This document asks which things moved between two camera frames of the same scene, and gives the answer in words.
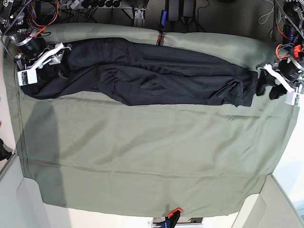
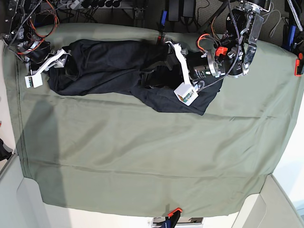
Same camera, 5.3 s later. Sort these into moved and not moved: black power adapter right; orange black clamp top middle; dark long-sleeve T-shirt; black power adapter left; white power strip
Moved: dark long-sleeve T-shirt
Not moved: black power adapter left; black power adapter right; white power strip; orange black clamp top middle
